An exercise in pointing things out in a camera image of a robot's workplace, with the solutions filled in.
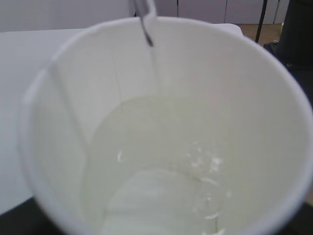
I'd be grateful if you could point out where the white paper cup green print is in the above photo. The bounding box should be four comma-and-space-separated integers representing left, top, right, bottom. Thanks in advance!
19, 17, 313, 235

